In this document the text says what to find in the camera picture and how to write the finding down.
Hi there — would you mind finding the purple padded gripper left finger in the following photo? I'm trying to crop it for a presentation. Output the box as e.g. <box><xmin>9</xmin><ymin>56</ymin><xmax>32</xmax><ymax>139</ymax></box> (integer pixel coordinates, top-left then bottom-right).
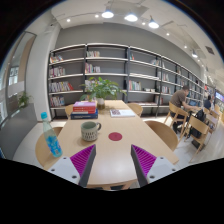
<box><xmin>47</xmin><ymin>144</ymin><xmax>97</xmax><ymax>188</ymax></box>

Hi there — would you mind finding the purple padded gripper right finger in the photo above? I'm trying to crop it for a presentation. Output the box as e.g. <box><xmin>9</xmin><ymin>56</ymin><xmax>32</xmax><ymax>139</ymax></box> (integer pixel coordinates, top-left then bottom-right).
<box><xmin>130</xmin><ymin>144</ymin><xmax>178</xmax><ymax>188</ymax></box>

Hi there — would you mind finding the clear bottle with blue cap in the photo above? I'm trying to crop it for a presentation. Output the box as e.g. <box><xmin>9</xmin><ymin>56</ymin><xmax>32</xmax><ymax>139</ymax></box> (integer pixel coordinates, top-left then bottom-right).
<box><xmin>41</xmin><ymin>112</ymin><xmax>62</xmax><ymax>157</ymax></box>

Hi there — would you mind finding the long wooden table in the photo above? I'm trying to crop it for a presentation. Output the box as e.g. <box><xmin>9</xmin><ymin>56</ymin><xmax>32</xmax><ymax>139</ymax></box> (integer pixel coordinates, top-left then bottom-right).
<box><xmin>39</xmin><ymin>99</ymin><xmax>180</xmax><ymax>191</ymax></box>

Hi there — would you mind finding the green patterned ceramic mug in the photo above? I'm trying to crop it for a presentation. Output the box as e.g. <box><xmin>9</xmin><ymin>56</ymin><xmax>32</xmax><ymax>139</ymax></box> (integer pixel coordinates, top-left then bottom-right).
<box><xmin>81</xmin><ymin>121</ymin><xmax>102</xmax><ymax>142</ymax></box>

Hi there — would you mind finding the wooden chair near right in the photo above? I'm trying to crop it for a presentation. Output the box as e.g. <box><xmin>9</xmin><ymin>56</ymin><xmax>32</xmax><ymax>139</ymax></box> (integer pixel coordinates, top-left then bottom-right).
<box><xmin>146</xmin><ymin>120</ymin><xmax>178</xmax><ymax>151</ymax></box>

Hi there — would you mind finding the round red coaster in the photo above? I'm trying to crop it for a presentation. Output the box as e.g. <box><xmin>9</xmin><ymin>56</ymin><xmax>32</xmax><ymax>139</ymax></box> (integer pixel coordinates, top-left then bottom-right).
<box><xmin>108</xmin><ymin>132</ymin><xmax>122</xmax><ymax>141</ymax></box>

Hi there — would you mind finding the wooden chair near left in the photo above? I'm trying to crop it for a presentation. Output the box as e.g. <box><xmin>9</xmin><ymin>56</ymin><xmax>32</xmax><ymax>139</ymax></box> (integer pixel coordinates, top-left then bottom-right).
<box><xmin>35</xmin><ymin>134</ymin><xmax>54</xmax><ymax>167</ymax></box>

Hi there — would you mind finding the dark blue bottom book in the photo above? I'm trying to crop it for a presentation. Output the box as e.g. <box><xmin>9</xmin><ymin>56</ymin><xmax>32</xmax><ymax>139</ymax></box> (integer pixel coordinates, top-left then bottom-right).
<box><xmin>70</xmin><ymin>110</ymin><xmax>98</xmax><ymax>120</ymax></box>

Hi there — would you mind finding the red middle book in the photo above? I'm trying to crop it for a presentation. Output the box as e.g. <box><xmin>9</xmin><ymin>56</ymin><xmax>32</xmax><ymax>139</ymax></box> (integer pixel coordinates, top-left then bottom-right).
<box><xmin>73</xmin><ymin>107</ymin><xmax>96</xmax><ymax>113</ymax></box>

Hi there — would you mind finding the wooden chair far right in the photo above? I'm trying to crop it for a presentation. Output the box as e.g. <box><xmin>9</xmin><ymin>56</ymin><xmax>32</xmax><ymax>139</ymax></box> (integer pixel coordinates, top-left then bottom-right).
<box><xmin>127</xmin><ymin>103</ymin><xmax>143</xmax><ymax>116</ymax></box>

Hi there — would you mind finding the wooden chair far left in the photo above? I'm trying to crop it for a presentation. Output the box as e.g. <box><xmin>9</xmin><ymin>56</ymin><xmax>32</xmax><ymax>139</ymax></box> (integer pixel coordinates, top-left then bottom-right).
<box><xmin>65</xmin><ymin>104</ymin><xmax>73</xmax><ymax>119</ymax></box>

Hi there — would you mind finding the open white magazine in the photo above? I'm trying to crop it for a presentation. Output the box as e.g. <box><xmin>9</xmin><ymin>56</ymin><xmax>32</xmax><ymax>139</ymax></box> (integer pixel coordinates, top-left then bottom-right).
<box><xmin>110</xmin><ymin>109</ymin><xmax>135</xmax><ymax>118</ymax></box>

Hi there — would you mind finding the pink top book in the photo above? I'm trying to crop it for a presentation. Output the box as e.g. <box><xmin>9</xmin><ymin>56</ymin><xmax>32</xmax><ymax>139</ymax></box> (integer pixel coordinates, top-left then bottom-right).
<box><xmin>73</xmin><ymin>101</ymin><xmax>96</xmax><ymax>108</ymax></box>

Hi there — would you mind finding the wooden slatted chair under person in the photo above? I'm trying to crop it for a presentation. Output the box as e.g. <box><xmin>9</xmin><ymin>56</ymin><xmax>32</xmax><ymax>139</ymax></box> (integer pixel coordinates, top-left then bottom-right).
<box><xmin>162</xmin><ymin>101</ymin><xmax>190</xmax><ymax>135</ymax></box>

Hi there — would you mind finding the wooden slatted chair foreground right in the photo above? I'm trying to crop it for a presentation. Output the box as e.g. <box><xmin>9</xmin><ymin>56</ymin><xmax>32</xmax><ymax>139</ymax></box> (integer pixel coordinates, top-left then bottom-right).
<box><xmin>183</xmin><ymin>116</ymin><xmax>209</xmax><ymax>154</ymax></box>

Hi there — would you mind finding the seated person brown shirt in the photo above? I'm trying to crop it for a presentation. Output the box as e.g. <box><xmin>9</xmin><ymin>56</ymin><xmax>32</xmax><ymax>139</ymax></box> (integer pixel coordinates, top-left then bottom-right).
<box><xmin>170</xmin><ymin>85</ymin><xmax>194</xmax><ymax>132</ymax></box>

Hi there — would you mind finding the green potted plant on table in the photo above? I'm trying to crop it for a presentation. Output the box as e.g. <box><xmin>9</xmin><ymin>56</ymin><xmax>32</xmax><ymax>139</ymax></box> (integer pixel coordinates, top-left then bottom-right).
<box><xmin>80</xmin><ymin>77</ymin><xmax>124</xmax><ymax>109</ymax></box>

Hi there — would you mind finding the black backpack on chair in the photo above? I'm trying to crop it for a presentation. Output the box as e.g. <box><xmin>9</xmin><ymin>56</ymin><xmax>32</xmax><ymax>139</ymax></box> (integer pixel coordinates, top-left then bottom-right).
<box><xmin>190</xmin><ymin>110</ymin><xmax>205</xmax><ymax>138</ymax></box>

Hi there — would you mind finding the large grey bookshelf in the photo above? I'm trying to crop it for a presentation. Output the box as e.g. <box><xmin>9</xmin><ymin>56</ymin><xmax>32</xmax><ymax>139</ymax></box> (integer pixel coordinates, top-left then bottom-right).
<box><xmin>48</xmin><ymin>43</ymin><xmax>204</xmax><ymax>119</ymax></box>

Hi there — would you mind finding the small plant on left ledge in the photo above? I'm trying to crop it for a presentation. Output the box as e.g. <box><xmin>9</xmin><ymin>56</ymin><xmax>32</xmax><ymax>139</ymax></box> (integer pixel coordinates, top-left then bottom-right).
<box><xmin>18</xmin><ymin>92</ymin><xmax>32</xmax><ymax>108</ymax></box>

